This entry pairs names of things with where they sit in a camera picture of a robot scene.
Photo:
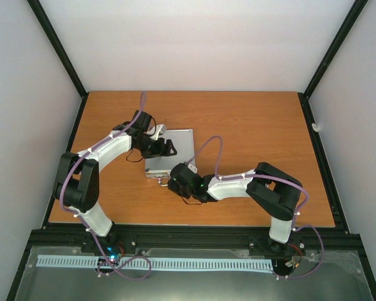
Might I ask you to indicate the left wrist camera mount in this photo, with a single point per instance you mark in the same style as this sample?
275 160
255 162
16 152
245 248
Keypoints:
155 132

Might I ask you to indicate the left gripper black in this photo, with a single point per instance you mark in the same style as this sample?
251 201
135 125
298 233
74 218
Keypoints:
160 152

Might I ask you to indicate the light blue cable duct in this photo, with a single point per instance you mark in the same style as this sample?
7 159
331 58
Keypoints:
158 264

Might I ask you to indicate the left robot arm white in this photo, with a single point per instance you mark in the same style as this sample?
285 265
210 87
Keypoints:
77 182

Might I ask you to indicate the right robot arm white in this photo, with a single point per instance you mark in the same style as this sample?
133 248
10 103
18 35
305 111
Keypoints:
272 189

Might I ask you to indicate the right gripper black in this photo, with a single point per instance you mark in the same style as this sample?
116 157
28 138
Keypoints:
172 185

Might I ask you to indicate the black aluminium frame rail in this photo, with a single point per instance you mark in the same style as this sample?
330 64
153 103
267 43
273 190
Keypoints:
132 239

